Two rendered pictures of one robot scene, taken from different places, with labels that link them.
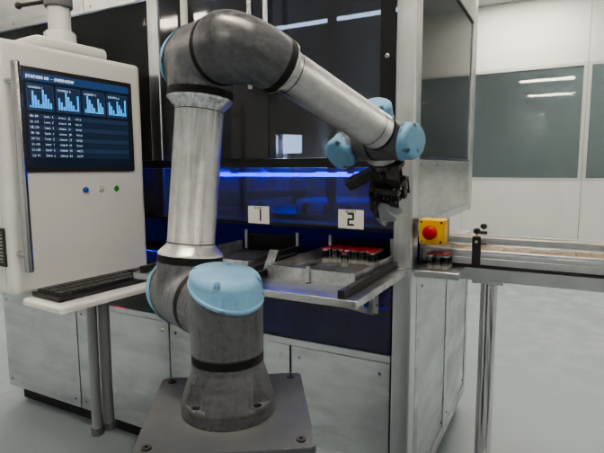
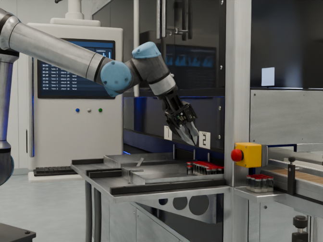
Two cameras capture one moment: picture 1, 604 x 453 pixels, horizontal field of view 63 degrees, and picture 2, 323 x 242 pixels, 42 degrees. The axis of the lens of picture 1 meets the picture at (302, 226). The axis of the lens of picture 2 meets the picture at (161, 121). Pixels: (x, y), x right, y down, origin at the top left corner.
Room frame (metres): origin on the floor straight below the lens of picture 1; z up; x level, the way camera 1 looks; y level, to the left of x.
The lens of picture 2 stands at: (0.22, -1.01, 1.17)
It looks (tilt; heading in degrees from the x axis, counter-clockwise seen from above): 3 degrees down; 39
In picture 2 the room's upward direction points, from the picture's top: straight up
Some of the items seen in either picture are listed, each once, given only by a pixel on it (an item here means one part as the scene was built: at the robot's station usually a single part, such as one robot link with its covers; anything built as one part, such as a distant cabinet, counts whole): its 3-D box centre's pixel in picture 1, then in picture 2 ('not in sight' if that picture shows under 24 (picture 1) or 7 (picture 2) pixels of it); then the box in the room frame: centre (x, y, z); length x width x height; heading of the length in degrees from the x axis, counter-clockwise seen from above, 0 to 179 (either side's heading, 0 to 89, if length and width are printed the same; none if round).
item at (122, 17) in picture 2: (105, 87); (121, 42); (2.04, 0.79, 1.51); 0.49 x 0.01 x 0.59; 62
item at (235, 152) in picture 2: (430, 232); (237, 155); (1.39, -0.36, 0.99); 0.04 x 0.04 x 0.04; 62
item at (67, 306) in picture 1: (101, 288); (75, 174); (1.57, 0.65, 0.79); 0.45 x 0.28 x 0.03; 148
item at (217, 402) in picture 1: (227, 378); not in sight; (0.77, 0.12, 0.84); 0.15 x 0.15 x 0.10
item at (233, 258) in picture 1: (244, 253); (149, 161); (1.60, 0.19, 0.90); 0.34 x 0.26 x 0.04; 152
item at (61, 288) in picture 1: (105, 281); (75, 169); (1.56, 0.63, 0.82); 0.40 x 0.14 x 0.02; 148
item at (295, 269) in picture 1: (336, 264); (177, 174); (1.42, -0.10, 0.90); 0.34 x 0.26 x 0.04; 151
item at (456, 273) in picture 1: (440, 270); (263, 193); (1.46, -0.42, 0.87); 0.14 x 0.13 x 0.02; 152
